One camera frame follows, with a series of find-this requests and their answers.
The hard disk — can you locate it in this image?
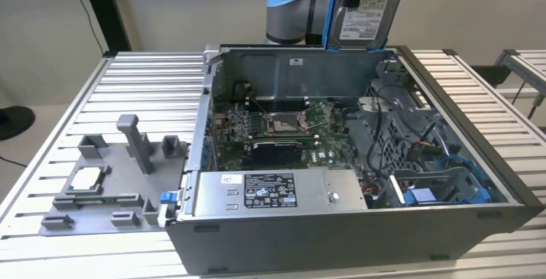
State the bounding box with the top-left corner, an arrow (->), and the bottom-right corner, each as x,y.
323,0 -> 413,52

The grey metal disk bay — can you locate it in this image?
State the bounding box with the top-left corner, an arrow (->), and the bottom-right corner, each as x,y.
388,166 -> 493,209

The metal socket cover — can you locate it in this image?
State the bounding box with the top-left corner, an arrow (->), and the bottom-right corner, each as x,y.
301,103 -> 337,128

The black RAM slot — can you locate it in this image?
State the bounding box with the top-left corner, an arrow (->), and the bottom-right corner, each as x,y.
247,103 -> 311,111
247,97 -> 309,105

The thin metal locking lever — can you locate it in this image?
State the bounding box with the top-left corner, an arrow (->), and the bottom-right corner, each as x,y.
251,97 -> 272,115

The CPU socket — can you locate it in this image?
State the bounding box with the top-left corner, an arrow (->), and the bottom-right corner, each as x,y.
267,111 -> 301,133

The perforated grey drive cage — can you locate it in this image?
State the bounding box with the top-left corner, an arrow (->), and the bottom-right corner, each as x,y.
349,77 -> 471,177

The silver slatted side table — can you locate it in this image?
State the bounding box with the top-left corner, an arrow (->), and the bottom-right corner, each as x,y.
496,48 -> 546,100

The green motherboard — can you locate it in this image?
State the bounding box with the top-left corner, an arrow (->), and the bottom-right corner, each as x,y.
208,99 -> 360,171

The black graphics card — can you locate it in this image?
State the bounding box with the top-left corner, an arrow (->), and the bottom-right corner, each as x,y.
251,141 -> 305,168

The silver power supply unit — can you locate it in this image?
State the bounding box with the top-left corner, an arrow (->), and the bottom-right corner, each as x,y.
191,169 -> 369,216

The grey parts rack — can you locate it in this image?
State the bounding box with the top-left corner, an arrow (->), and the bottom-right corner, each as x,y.
40,114 -> 192,237

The black open PC case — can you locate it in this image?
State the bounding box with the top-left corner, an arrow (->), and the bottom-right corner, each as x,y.
164,44 -> 546,275

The silver CPU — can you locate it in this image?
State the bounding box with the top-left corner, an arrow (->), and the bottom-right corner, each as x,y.
70,166 -> 107,192

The green RAM stick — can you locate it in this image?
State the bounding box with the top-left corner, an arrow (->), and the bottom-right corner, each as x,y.
63,196 -> 135,204

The black round stand base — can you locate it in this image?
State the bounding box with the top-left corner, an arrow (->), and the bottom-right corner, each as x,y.
0,106 -> 38,141

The red and yellow wire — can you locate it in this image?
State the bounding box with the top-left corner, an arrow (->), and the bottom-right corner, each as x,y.
411,139 -> 435,152

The thin hanging cable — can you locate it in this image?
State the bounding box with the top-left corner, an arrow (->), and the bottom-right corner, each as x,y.
510,79 -> 540,120

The blue wire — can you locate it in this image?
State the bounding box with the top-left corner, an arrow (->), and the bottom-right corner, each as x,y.
439,154 -> 487,184

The black metal post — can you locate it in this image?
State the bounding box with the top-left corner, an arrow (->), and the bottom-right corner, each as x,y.
79,0 -> 132,52

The thin black wall cable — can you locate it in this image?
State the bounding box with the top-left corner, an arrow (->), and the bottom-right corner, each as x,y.
68,0 -> 107,58

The thin black floor cable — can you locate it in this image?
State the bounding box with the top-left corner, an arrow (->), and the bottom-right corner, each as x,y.
0,155 -> 30,168

